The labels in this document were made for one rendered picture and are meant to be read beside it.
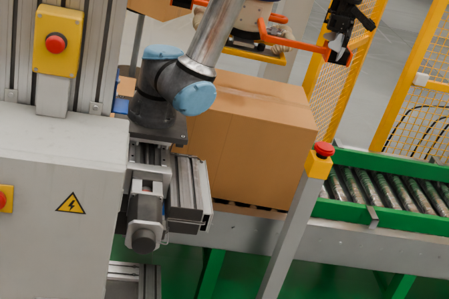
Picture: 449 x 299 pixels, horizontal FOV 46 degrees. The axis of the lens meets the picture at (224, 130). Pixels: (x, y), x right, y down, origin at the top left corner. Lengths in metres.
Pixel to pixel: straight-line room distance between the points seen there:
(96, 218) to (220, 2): 0.63
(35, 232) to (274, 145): 1.15
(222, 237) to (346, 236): 0.50
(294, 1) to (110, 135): 2.07
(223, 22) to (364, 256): 1.30
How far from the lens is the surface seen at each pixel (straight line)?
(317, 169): 1.78
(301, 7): 3.10
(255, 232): 2.15
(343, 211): 2.30
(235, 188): 2.18
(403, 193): 2.75
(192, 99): 1.42
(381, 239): 2.31
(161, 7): 3.75
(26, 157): 1.07
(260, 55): 1.99
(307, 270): 2.89
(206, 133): 2.04
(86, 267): 1.23
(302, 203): 1.86
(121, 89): 2.90
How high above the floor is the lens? 1.84
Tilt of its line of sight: 29 degrees down
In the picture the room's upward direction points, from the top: 15 degrees clockwise
